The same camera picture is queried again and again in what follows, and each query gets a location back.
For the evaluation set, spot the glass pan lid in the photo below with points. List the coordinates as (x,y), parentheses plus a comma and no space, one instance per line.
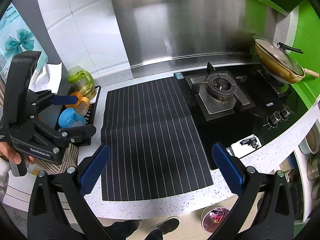
(277,55)

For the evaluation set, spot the black glass gas stove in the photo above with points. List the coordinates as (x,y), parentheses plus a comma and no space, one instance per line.
(225,130)

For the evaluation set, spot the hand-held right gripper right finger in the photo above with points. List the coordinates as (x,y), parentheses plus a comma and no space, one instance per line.
(226,167)

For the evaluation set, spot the teal sponge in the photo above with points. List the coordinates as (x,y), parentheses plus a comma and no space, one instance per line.
(178,76)

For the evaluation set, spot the steel pot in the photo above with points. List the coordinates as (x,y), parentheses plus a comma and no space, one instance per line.
(313,166)
(316,191)

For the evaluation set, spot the person's dark trouser leg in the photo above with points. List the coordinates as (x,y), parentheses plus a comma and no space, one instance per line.
(122,230)

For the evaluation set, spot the stove knob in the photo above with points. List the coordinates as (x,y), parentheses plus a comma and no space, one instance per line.
(274,117)
(285,111)

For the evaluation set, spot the round waste bin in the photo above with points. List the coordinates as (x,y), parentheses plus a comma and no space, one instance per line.
(215,217)

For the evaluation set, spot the person's black shoe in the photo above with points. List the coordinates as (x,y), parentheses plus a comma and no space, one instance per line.
(166,225)

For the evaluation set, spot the white paper sheet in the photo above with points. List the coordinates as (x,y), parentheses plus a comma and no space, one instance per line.
(52,77)

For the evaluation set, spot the white rimmed bowl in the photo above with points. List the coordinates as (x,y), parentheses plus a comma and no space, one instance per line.
(310,142)

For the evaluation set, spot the large white stove sticker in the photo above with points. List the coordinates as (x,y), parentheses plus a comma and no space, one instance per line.
(246,145)

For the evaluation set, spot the striped cloth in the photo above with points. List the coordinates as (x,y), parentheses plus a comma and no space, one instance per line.
(70,157)

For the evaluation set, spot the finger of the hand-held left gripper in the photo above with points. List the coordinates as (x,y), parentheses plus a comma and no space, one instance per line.
(80,132)
(65,100)

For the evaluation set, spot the gold frying pan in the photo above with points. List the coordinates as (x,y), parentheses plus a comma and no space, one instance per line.
(287,76)

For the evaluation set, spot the black striped mat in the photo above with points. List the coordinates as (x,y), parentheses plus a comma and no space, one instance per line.
(150,130)

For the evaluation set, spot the green lidded jug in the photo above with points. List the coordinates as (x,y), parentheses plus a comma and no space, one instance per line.
(81,82)

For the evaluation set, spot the person's left hand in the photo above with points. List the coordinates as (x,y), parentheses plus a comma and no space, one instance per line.
(8,152)

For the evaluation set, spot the teal bow printed sheet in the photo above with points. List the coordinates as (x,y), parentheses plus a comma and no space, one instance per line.
(17,37)

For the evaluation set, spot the gas burner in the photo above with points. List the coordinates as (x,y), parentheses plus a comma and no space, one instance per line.
(277,87)
(220,85)

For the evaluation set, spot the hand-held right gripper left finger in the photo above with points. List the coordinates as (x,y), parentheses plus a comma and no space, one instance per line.
(96,170)

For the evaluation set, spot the dark grey panel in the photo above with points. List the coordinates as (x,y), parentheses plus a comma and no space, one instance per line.
(42,25)

